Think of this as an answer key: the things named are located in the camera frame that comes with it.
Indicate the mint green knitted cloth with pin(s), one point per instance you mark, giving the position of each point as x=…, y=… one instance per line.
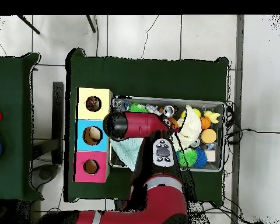
x=126, y=149

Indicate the colourful patterned cloth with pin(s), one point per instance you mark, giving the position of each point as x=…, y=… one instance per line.
x=94, y=103

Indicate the cream knitted cloth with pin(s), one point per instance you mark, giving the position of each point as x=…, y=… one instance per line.
x=191, y=128

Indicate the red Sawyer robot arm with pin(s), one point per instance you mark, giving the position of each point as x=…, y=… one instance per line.
x=144, y=123

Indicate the clear shallow bin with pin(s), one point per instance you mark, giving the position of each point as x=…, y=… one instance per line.
x=213, y=164

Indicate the green spiky ball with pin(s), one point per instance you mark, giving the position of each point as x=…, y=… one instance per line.
x=137, y=108

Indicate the crushed plastic water bottle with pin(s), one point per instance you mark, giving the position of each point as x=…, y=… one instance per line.
x=119, y=104

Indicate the dark green table cloth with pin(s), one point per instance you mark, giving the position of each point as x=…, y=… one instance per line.
x=144, y=74

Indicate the plain yellow ball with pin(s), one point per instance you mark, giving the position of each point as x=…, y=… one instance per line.
x=196, y=112

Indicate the green fuzzy monster toy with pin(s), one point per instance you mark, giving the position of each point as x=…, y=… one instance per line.
x=189, y=157

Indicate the small orange basketball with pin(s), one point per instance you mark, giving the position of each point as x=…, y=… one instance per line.
x=205, y=122

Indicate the pale orange round sponge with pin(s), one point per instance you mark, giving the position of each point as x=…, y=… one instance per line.
x=208, y=136

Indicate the black tripod leg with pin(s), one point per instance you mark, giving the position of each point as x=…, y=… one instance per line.
x=91, y=23
x=28, y=24

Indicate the green covered side table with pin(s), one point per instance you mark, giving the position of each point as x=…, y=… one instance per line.
x=9, y=93

